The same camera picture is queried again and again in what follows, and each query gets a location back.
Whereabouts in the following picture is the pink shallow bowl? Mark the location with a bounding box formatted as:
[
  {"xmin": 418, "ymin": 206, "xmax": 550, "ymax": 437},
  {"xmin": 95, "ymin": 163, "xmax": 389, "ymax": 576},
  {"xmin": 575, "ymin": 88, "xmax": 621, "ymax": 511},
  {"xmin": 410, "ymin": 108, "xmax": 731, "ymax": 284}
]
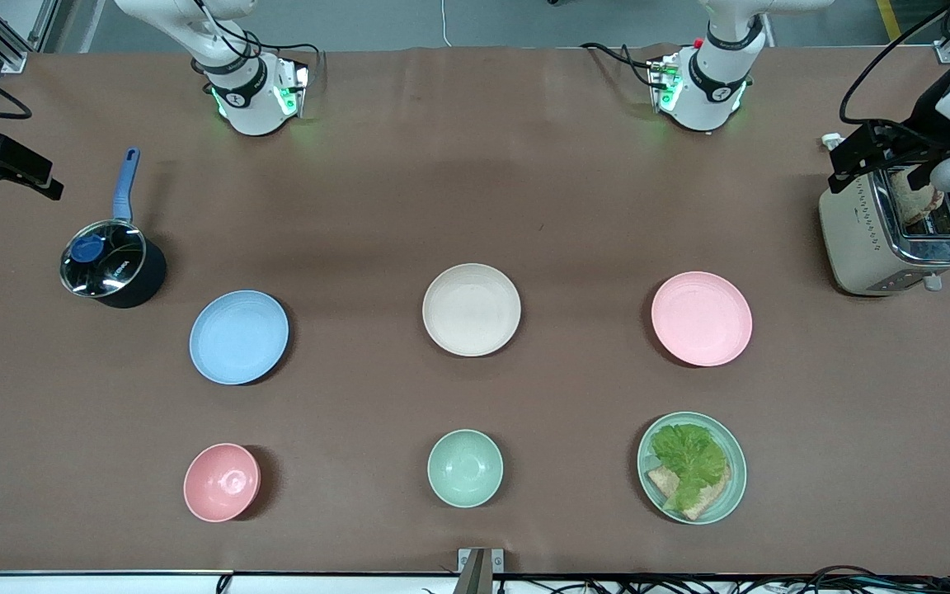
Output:
[{"xmin": 651, "ymin": 271, "xmax": 754, "ymax": 368}]

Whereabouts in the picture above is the blue shallow bowl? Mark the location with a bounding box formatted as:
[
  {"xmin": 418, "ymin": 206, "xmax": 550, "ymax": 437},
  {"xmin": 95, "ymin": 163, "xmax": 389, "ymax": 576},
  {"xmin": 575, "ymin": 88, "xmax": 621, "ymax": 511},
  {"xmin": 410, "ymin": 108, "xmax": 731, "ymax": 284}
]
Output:
[{"xmin": 189, "ymin": 290, "xmax": 290, "ymax": 386}]

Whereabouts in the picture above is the toast slice in toaster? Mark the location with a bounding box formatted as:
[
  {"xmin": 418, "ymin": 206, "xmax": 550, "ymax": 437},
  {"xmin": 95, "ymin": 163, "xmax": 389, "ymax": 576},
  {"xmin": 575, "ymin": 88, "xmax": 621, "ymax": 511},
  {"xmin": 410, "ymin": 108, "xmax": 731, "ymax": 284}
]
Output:
[{"xmin": 890, "ymin": 167, "xmax": 943, "ymax": 226}]

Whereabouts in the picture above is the beige chrome toaster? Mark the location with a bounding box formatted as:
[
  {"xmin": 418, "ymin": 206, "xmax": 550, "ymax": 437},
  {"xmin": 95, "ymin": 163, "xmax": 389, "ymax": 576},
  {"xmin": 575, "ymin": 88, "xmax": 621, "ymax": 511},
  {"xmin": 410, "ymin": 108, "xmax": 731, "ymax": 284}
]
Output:
[{"xmin": 818, "ymin": 145, "xmax": 950, "ymax": 298}]

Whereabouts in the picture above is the glass lid with blue knob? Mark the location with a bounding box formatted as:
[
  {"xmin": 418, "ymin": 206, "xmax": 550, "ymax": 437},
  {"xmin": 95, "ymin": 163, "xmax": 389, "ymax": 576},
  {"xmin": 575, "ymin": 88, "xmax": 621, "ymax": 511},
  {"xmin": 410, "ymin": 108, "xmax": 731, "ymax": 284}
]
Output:
[{"xmin": 60, "ymin": 219, "xmax": 148, "ymax": 297}]

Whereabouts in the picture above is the base connector box green light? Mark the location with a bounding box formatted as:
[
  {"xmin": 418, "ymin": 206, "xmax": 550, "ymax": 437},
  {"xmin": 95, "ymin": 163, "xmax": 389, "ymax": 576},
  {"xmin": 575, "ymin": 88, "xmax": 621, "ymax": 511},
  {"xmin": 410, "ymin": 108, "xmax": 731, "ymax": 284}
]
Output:
[
  {"xmin": 273, "ymin": 59, "xmax": 312, "ymax": 119},
  {"xmin": 647, "ymin": 54, "xmax": 684, "ymax": 114}
]

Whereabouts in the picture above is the green lettuce leaf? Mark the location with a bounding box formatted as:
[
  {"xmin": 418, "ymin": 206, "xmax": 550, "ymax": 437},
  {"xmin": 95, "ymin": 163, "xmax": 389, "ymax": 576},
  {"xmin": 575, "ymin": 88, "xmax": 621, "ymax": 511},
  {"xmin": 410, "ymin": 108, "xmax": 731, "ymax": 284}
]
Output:
[{"xmin": 650, "ymin": 423, "xmax": 728, "ymax": 512}]

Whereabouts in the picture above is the green plate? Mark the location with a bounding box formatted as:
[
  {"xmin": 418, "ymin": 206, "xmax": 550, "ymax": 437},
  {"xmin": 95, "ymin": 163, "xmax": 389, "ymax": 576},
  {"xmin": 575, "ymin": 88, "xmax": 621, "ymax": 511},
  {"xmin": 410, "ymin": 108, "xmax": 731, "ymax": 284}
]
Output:
[{"xmin": 637, "ymin": 411, "xmax": 748, "ymax": 526}]

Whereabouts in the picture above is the small pink deep bowl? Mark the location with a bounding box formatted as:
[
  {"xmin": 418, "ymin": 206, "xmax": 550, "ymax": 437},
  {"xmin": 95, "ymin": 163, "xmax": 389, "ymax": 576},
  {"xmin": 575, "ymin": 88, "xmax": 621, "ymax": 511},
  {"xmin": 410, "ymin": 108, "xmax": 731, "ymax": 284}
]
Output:
[{"xmin": 183, "ymin": 443, "xmax": 262, "ymax": 524}]

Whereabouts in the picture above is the brown bread slice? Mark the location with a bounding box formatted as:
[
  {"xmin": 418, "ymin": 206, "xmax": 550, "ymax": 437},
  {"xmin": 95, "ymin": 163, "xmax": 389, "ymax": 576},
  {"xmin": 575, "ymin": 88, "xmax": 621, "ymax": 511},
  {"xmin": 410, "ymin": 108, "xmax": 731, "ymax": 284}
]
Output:
[{"xmin": 647, "ymin": 464, "xmax": 732, "ymax": 521}]

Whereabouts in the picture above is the beige shallow bowl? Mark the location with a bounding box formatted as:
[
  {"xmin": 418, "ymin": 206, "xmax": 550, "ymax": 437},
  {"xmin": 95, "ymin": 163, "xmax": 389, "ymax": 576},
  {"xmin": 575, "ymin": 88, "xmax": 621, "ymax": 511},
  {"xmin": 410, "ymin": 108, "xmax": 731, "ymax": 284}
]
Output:
[{"xmin": 422, "ymin": 263, "xmax": 523, "ymax": 358}]

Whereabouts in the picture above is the small green deep bowl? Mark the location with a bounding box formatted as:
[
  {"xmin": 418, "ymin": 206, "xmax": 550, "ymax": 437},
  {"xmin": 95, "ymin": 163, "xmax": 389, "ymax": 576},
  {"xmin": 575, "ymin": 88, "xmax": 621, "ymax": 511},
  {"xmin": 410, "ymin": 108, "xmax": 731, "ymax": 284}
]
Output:
[{"xmin": 427, "ymin": 429, "xmax": 505, "ymax": 508}]

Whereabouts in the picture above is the dark saucepan with blue handle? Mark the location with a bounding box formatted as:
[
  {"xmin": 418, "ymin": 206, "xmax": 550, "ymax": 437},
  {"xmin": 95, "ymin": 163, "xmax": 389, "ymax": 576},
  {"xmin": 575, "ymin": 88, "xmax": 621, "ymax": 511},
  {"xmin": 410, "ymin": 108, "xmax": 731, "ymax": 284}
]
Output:
[{"xmin": 59, "ymin": 147, "xmax": 168, "ymax": 310}]

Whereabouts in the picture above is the black base cable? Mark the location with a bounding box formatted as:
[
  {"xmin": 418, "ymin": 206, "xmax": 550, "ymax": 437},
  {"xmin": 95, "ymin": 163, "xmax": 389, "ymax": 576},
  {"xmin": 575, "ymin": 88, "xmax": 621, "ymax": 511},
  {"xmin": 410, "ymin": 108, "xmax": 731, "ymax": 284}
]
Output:
[
  {"xmin": 580, "ymin": 41, "xmax": 659, "ymax": 88},
  {"xmin": 191, "ymin": 0, "xmax": 326, "ymax": 83}
]

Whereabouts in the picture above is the black floor cable loop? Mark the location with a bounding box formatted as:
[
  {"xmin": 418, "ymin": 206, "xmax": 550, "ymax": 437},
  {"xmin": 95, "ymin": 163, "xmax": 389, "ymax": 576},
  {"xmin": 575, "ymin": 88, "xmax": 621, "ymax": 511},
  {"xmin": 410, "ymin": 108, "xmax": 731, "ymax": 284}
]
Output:
[{"xmin": 805, "ymin": 564, "xmax": 888, "ymax": 591}]

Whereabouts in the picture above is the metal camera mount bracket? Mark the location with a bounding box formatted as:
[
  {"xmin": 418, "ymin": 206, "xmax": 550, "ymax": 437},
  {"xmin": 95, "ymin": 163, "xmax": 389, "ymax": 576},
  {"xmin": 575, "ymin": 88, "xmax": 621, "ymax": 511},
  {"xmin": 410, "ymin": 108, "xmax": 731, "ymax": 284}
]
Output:
[{"xmin": 457, "ymin": 548, "xmax": 506, "ymax": 594}]

